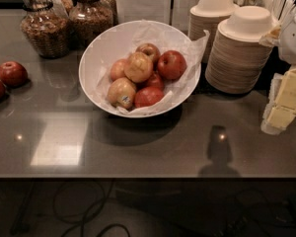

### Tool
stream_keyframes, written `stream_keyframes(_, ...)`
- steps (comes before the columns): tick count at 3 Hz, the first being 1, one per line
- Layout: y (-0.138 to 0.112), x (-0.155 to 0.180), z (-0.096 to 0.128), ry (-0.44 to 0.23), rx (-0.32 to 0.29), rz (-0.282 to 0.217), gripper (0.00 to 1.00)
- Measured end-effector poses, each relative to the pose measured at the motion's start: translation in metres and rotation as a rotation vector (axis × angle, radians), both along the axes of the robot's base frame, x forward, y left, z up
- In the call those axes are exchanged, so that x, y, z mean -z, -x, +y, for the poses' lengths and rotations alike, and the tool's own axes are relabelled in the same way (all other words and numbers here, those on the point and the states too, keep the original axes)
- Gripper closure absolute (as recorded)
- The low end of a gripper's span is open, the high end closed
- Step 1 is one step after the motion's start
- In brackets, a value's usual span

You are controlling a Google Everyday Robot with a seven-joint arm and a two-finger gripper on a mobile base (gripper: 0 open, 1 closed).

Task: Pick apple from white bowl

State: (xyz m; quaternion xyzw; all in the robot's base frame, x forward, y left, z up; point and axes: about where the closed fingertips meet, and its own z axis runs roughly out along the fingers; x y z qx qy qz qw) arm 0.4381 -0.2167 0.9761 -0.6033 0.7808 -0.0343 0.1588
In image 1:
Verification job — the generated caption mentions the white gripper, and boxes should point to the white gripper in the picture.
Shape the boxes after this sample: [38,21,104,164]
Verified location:
[259,5,296,135]

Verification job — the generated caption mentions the red apple right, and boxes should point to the red apple right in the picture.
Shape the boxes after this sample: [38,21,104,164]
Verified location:
[157,50,187,80]

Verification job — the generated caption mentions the red apple front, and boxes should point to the red apple front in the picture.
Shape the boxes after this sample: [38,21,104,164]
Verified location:
[134,87,164,108]

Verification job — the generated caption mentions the red-yellow apple back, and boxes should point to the red-yellow apple back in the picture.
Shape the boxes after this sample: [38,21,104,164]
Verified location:
[136,42,161,64]

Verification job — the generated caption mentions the yellow apple center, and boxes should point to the yellow apple center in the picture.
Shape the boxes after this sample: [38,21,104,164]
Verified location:
[124,52,154,83]

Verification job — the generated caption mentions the yellow apple with sticker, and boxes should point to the yellow apple with sticker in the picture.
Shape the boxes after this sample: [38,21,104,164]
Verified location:
[107,77,137,110]

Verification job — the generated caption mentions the pink apple left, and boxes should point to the pink apple left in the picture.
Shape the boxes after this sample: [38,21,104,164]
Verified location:
[110,58,127,81]

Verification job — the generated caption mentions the white bowl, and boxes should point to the white bowl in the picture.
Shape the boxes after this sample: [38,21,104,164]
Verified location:
[79,20,208,119]

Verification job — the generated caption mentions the red apple on table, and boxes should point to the red apple on table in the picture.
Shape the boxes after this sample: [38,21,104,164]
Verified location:
[0,61,28,87]

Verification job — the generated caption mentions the front stack of paper bowls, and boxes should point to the front stack of paper bowls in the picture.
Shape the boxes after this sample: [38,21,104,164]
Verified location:
[205,6,277,95]

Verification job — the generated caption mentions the stack of paper bowls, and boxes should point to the stack of paper bowls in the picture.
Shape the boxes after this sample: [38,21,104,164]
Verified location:
[187,0,238,63]
[205,6,277,95]

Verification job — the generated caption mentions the back stack of paper bowls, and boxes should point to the back stack of paper bowls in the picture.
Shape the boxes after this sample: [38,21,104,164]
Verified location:
[187,0,238,63]

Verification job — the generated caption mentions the glass jar of granola right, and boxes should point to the glass jar of granola right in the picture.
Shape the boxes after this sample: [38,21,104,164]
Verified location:
[69,0,113,46]

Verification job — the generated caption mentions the glass jar of granola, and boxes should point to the glass jar of granola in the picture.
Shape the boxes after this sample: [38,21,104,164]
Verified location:
[69,0,113,46]
[20,0,70,58]

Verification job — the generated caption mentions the glass jar of granola left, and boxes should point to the glass jar of granola left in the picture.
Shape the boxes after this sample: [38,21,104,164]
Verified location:
[20,0,70,58]

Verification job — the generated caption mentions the black cable on floor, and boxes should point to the black cable on floor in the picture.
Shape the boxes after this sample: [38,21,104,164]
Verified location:
[52,179,132,237]

